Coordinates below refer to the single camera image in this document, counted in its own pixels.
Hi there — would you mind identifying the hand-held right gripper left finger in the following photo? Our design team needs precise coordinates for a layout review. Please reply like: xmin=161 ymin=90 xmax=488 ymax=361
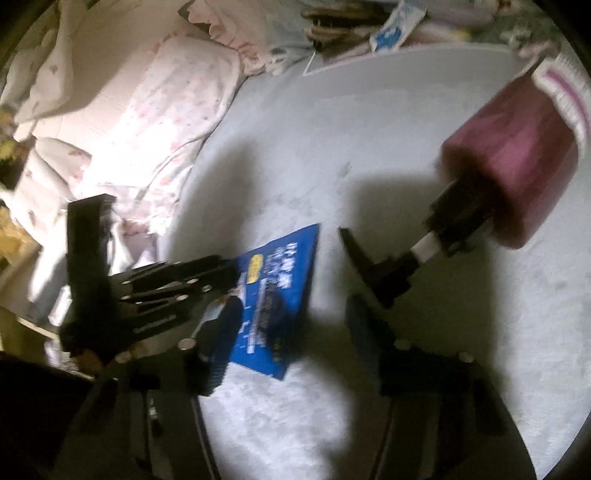
xmin=51 ymin=295 xmax=244 ymax=480

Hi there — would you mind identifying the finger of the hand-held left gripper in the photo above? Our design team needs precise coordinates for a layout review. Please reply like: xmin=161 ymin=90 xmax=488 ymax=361
xmin=126 ymin=295 xmax=209 ymax=343
xmin=112 ymin=255 xmax=242 ymax=304

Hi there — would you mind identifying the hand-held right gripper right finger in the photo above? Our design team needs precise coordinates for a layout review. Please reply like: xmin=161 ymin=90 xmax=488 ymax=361
xmin=345 ymin=294 xmax=539 ymax=480

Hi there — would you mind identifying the blue packet with yellow mark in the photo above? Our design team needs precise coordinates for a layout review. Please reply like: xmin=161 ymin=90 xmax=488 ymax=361
xmin=228 ymin=223 xmax=322 ymax=382

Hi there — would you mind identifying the beige plaid cloth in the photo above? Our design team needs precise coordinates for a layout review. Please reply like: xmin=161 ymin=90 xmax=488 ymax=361
xmin=301 ymin=2 xmax=385 ymax=60

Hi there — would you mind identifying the white packet with blue edge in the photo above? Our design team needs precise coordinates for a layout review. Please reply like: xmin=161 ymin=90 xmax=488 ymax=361
xmin=368 ymin=0 xmax=426 ymax=52

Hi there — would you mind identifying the yellow cloth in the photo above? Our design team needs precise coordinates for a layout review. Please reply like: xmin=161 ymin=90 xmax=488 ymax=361
xmin=0 ymin=205 xmax=41 ymax=269

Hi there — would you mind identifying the white floral quilt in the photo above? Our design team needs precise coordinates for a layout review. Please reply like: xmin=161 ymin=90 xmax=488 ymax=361
xmin=0 ymin=0 xmax=246 ymax=241

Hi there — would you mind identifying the pink ruffled blanket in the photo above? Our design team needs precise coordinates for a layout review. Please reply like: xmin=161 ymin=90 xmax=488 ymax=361
xmin=182 ymin=0 xmax=319 ymax=77

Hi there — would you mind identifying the white pink-striped knit cloth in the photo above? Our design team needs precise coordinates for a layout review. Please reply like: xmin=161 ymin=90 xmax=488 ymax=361
xmin=530 ymin=51 xmax=590 ymax=154

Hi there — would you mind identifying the pink folded cloth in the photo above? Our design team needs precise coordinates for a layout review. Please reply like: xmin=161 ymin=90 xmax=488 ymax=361
xmin=416 ymin=0 xmax=496 ymax=29

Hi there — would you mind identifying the green floral cloth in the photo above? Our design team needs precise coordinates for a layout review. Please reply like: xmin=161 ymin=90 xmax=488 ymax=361
xmin=462 ymin=0 xmax=570 ymax=52

